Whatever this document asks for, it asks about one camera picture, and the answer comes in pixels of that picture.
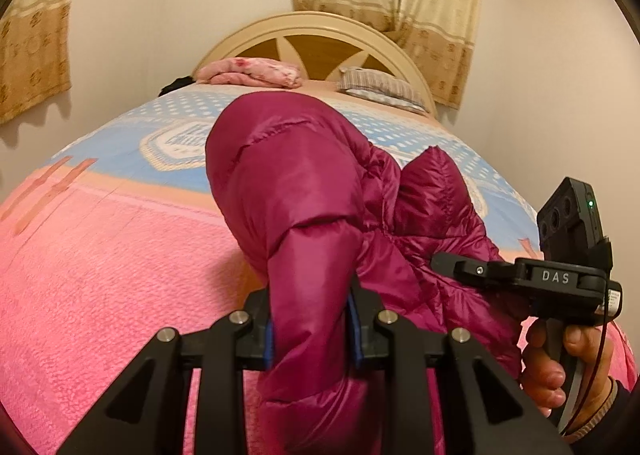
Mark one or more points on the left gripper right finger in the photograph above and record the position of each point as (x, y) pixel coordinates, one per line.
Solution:
(450, 378)

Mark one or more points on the striped pillow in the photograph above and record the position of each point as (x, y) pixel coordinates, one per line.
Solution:
(381, 88)

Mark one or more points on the person's right hand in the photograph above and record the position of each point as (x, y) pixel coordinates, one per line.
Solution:
(542, 378)

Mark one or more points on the black object beside bed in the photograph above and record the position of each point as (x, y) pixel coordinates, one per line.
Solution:
(177, 84)

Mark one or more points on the blue pink bed blanket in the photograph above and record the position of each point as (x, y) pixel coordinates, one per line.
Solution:
(114, 238)

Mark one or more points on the pink floral folded quilt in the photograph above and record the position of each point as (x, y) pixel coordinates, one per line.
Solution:
(250, 72)

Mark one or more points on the dark sleeve with beige cuff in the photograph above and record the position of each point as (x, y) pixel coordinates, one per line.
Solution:
(611, 419)

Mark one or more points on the magenta puffer jacket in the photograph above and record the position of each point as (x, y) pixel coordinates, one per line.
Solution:
(314, 207)

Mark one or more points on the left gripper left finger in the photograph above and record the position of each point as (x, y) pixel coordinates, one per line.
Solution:
(144, 410)

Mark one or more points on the black tracking camera box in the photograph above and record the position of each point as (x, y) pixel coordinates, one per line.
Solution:
(570, 229)

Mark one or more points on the beige side curtain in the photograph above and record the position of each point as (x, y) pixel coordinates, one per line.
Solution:
(34, 54)

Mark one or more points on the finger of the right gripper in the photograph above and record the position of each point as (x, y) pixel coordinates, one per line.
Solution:
(479, 274)

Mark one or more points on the cream wooden headboard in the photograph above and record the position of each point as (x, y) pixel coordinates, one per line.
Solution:
(320, 44)

